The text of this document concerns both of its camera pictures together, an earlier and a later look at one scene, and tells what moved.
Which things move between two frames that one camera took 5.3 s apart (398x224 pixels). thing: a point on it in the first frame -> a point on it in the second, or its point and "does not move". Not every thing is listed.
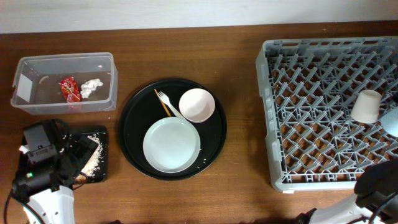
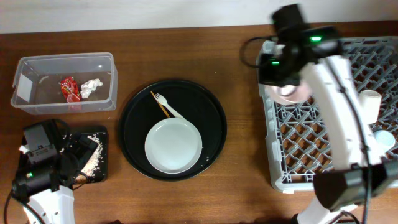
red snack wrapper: x=70 y=89 does not move
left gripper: x=84 y=148 does not move
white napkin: x=89 y=86 does not move
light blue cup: x=389 y=122 -> x=385 y=137
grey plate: x=171 y=145 does not move
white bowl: x=197 y=105 -> x=289 y=94
